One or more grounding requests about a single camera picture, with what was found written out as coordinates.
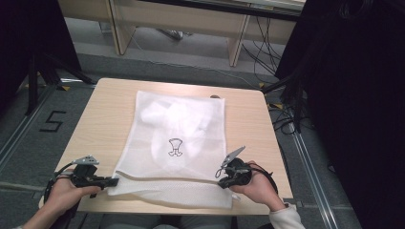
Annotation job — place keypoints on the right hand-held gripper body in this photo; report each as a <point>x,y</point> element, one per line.
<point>238,173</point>

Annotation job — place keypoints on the metal floor rail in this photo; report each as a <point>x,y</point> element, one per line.
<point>313,178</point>
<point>22,127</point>

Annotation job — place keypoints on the light wooden desk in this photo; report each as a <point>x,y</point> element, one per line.
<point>178,22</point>

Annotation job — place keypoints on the person's grey trousers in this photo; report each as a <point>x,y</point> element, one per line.
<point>133,222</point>

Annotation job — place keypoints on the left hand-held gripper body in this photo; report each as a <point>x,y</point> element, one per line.
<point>83,173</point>

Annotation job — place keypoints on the person's right hand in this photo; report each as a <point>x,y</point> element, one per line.
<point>261,187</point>

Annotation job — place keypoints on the black tripod stand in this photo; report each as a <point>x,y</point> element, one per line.
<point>297,105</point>
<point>31,89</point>

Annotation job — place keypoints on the white garment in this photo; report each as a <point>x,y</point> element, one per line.
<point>178,117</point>

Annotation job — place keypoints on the person's left hand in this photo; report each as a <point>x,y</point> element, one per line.
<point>63,197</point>

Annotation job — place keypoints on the small dark round object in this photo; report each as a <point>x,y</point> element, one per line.
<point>215,96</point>

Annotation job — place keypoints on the grey tape piece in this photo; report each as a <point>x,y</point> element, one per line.
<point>290,201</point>

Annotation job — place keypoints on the black curtain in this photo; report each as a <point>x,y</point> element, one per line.
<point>28,35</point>
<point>356,95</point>

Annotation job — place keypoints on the white mesh laundry bag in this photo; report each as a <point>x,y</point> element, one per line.
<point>143,165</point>

